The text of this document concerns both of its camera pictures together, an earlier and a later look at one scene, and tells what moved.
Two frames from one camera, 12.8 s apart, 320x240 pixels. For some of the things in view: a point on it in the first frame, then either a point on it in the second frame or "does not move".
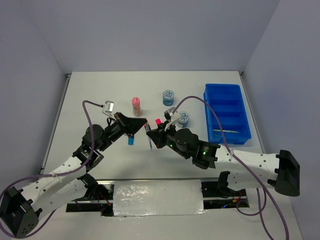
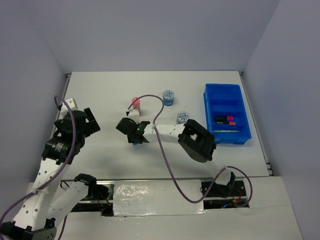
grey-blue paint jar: (183, 119) does not move
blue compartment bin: (228, 101) does not move
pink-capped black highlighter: (158, 121) to (223, 118)
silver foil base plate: (150, 197) does not move
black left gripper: (129, 126) to (92, 126)
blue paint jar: (168, 97) does not move
